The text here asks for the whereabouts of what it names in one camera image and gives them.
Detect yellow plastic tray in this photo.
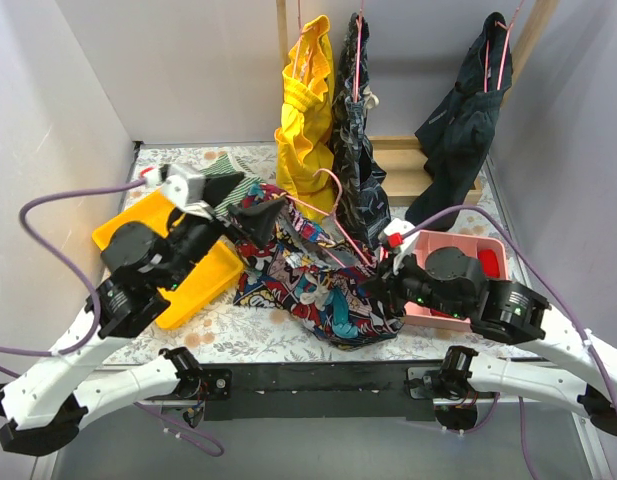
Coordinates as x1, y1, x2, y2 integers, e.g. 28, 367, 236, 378
91, 191, 244, 330

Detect colourful comic print shorts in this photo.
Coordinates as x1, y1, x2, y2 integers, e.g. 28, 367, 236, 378
233, 183, 403, 350

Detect wooden clothes rack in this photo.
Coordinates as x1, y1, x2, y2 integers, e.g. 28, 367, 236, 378
275, 0, 560, 207

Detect yellow shorts on hanger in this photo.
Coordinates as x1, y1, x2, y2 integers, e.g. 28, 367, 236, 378
274, 15, 335, 222

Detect pink hanger under navy shorts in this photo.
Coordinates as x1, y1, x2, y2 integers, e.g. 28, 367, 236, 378
483, 0, 527, 94

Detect pink hanger under leaf shorts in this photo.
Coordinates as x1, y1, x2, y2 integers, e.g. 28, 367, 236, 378
352, 0, 366, 102

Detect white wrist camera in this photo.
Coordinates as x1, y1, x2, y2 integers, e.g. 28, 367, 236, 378
378, 218, 418, 259
140, 164, 212, 220

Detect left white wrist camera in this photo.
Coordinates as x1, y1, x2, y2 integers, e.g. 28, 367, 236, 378
140, 164, 212, 220

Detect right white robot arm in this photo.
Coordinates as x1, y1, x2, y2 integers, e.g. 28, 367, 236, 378
363, 247, 617, 436

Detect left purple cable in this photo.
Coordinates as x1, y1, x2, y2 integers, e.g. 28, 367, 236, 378
0, 179, 225, 457

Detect dark leaf print shorts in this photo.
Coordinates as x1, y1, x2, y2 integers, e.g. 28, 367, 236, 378
330, 13, 391, 250

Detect purple cable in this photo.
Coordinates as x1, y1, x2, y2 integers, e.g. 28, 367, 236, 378
0, 179, 225, 457
405, 204, 617, 480

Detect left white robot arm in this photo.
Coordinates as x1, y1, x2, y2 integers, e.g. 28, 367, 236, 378
0, 169, 284, 457

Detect pink hanger under yellow shorts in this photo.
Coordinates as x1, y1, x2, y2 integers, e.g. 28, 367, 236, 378
292, 1, 313, 85

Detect pink divided organiser tray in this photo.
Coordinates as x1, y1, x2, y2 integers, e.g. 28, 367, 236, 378
402, 230, 510, 333

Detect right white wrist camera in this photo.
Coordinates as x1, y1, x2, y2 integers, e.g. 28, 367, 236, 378
378, 218, 418, 259

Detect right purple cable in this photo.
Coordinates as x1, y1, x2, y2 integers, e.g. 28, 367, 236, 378
405, 204, 617, 480

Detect pink wire hanger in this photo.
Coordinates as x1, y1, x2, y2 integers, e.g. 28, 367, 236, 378
284, 168, 372, 267

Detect green striped folded shirt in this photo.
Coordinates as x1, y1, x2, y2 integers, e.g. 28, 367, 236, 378
197, 153, 264, 221

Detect red folded cloth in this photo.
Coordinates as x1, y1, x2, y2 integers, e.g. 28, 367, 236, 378
477, 249, 501, 279

